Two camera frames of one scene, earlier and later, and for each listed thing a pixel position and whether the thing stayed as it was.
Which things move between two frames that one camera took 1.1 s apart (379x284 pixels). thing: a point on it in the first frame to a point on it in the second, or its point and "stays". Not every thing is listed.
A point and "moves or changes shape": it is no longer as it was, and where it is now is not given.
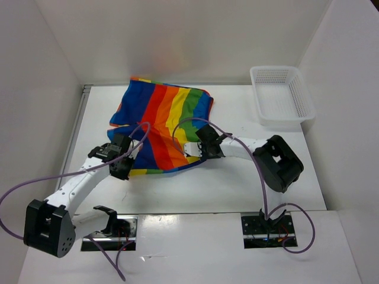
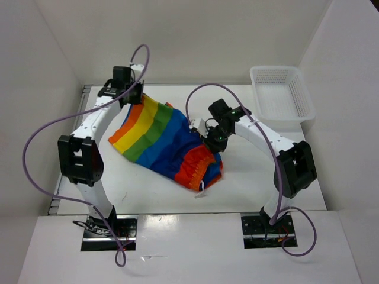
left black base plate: x=119 y=234 stays
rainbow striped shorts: x=161 y=117 moves or changes shape
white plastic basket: x=282 y=98 stays
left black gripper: x=124 y=176 to x=137 y=100
